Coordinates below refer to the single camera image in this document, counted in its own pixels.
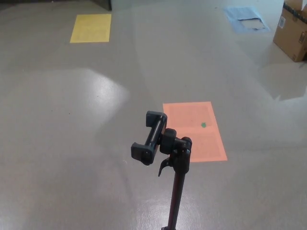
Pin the brown cardboard box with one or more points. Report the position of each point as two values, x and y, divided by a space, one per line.
290 36

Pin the orange paper sheet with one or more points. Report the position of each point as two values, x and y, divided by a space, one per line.
206 143

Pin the yellow paper sheet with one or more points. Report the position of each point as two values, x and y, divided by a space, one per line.
91 28

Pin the dark furniture base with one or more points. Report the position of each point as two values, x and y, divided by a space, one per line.
100 4

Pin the small green sticker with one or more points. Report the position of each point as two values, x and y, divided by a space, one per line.
203 124

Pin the black telescopic phone stand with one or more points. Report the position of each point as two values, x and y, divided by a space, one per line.
177 191

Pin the torn blue sheet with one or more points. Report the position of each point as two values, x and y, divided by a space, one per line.
233 16

